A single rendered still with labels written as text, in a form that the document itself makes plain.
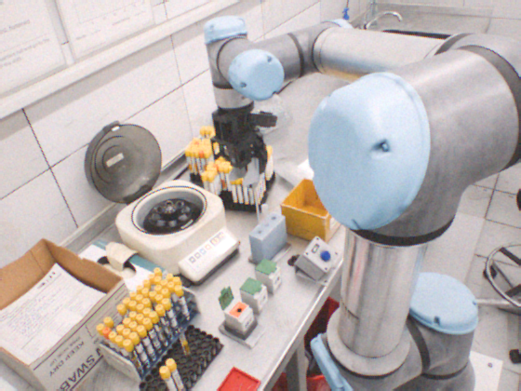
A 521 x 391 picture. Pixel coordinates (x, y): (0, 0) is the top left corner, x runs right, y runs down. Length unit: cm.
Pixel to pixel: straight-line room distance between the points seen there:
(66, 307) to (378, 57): 85
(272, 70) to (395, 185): 40
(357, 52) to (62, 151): 83
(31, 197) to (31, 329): 32
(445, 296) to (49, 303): 84
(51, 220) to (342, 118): 101
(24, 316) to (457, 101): 100
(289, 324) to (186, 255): 31
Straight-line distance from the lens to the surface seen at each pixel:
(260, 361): 96
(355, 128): 33
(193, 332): 100
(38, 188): 121
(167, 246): 106
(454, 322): 70
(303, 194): 125
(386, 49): 57
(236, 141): 85
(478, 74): 38
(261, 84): 68
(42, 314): 112
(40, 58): 115
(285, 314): 102
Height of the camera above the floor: 169
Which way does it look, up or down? 37 degrees down
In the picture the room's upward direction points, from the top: 7 degrees counter-clockwise
